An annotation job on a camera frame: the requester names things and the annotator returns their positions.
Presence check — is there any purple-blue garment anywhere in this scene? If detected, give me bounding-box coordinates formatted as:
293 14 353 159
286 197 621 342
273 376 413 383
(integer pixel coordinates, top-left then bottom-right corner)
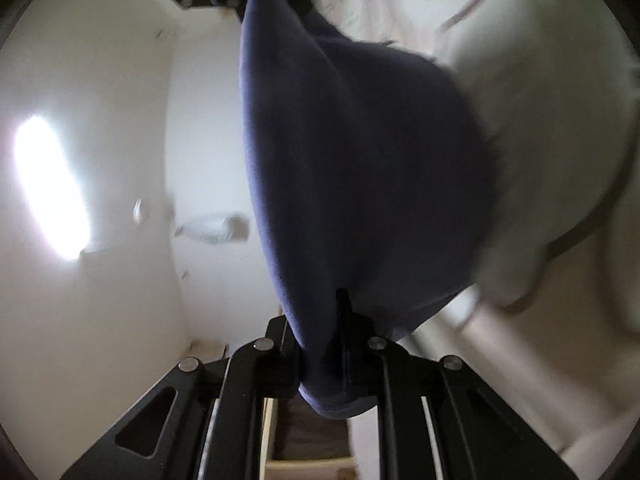
240 0 497 418

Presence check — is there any wooden shelf unit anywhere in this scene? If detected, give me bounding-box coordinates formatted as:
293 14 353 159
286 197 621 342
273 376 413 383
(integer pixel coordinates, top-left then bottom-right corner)
259 396 358 479

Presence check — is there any bunny print bed sheet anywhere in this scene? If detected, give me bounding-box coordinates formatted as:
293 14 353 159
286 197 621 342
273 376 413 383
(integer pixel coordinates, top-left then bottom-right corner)
316 0 639 479

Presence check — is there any long ceiling light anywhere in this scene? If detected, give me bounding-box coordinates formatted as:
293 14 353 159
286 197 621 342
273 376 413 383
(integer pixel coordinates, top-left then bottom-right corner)
13 115 91 261

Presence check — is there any white wall air conditioner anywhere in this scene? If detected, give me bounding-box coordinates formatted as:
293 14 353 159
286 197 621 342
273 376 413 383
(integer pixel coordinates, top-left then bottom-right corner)
174 214 250 245

